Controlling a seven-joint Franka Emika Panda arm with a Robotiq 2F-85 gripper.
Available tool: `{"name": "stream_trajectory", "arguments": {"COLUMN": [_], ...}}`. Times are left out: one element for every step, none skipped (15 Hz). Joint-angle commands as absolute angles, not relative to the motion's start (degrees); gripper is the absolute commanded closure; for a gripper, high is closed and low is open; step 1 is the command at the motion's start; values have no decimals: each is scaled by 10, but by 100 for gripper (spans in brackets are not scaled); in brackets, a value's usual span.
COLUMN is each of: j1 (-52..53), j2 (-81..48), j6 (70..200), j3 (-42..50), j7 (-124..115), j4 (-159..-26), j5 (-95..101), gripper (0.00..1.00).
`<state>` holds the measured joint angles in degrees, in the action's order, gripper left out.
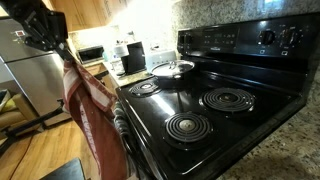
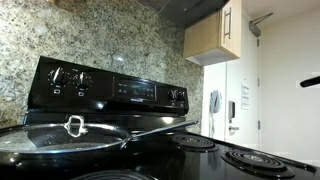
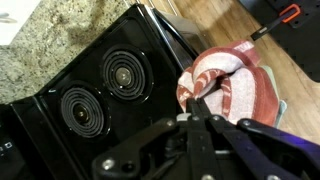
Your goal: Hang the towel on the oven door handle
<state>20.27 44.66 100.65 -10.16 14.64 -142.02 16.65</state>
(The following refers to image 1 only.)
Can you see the brown wood wall cabinets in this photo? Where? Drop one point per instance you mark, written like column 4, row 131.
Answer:
column 90, row 13

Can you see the red white patterned towel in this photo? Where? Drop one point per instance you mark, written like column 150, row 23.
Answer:
column 96, row 133

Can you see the small white countertop appliance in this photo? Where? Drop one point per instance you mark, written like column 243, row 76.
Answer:
column 120, row 50

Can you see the black electric stove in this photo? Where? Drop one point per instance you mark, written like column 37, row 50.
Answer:
column 156, row 106

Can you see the black stereo camera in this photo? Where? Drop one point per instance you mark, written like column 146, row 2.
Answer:
column 102, row 75

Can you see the yellow cushion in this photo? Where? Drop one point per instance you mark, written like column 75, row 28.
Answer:
column 9, row 106

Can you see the black coffee maker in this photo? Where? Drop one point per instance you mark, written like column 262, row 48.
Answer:
column 135, row 58

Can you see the tan sofa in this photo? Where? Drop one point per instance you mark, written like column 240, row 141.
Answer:
column 25, row 108

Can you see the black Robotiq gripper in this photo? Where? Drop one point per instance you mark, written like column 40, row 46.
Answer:
column 43, row 26

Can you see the stainless steel refrigerator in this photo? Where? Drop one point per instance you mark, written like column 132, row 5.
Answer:
column 33, row 80

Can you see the brown wood base cabinet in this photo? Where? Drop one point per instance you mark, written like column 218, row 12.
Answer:
column 96, row 69

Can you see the black stove control knob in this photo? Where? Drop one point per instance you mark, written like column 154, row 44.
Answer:
column 266, row 37
column 180, row 39
column 188, row 39
column 295, row 37

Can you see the black coil burner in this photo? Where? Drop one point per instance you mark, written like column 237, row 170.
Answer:
column 144, row 88
column 228, row 99
column 188, row 126

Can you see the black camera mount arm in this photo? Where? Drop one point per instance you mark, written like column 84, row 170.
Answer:
column 40, row 118

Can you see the silver black microwave oven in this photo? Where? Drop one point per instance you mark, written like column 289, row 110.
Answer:
column 90, row 54

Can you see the red white fridge magnet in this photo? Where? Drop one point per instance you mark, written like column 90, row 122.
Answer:
column 19, row 33

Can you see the white toaster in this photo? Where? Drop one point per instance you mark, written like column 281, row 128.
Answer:
column 159, row 60

